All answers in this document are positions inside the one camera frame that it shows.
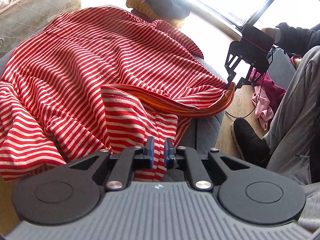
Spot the red white striped shirt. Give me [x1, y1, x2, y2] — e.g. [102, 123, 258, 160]
[1, 7, 234, 181]

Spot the right forearm dark sleeve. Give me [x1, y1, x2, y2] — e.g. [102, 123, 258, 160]
[275, 23, 319, 56]

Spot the pink magenta clothes pile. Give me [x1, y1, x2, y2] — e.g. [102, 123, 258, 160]
[252, 54, 302, 131]

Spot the person's right hand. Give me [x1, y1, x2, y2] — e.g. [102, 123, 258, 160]
[261, 28, 281, 43]

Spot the black shoe white sole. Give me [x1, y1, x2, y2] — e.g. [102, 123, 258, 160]
[231, 118, 271, 168]

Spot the grey trouser leg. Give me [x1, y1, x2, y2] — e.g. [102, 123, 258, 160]
[263, 46, 319, 230]

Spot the dark navy folded garment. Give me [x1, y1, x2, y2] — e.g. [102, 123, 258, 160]
[144, 0, 190, 20]

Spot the maroon folded garment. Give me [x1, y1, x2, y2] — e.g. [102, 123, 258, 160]
[131, 9, 157, 23]

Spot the yellow striped folded garment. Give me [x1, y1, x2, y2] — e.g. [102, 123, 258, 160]
[126, 0, 184, 29]

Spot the white quilted mattress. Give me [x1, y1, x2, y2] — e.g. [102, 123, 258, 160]
[1, 0, 81, 57]

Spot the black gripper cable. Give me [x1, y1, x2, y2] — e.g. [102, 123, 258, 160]
[224, 47, 275, 119]

